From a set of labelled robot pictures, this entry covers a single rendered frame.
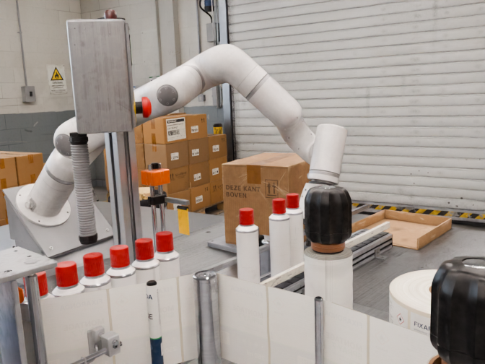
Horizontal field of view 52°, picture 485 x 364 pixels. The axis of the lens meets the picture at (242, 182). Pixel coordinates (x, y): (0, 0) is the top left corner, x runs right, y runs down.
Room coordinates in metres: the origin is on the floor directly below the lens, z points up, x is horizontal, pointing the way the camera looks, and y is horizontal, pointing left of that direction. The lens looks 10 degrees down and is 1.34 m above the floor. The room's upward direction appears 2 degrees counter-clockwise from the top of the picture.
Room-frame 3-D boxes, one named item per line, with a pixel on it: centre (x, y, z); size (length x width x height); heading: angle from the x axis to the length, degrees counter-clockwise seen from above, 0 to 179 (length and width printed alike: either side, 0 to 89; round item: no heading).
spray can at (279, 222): (1.19, -0.09, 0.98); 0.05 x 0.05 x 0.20
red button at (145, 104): (0.91, 0.17, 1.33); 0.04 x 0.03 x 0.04; 13
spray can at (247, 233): (1.10, -0.01, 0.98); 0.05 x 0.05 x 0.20
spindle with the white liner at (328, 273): (0.84, -0.15, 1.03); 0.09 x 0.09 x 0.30
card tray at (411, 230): (1.71, -0.55, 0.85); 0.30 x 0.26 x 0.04; 138
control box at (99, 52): (0.95, 0.25, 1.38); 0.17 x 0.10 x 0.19; 13
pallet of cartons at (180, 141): (5.43, 0.80, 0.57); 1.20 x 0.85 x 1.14; 149
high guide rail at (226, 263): (1.21, -0.05, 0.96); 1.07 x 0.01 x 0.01; 138
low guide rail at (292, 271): (1.16, -0.11, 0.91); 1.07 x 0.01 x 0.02; 138
